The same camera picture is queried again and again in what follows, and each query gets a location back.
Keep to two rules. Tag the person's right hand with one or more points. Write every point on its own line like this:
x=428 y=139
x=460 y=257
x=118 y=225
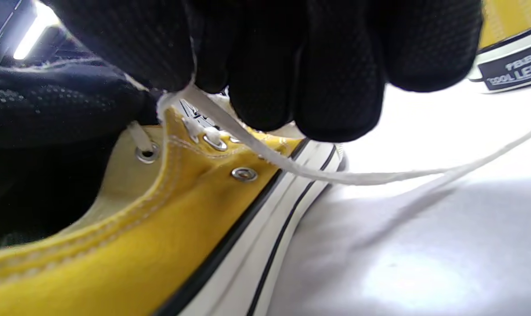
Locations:
x=291 y=52

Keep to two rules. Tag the person's left hand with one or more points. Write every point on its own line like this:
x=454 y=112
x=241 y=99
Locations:
x=50 y=105

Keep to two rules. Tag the white shoe lace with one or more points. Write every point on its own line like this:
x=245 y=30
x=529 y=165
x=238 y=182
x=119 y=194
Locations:
x=362 y=179

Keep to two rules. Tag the yellow canvas shoe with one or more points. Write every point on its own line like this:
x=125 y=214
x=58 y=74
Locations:
x=511 y=70
x=138 y=245

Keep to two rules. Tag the bright ceiling light strip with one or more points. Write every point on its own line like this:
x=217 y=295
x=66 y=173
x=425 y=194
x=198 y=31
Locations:
x=32 y=33

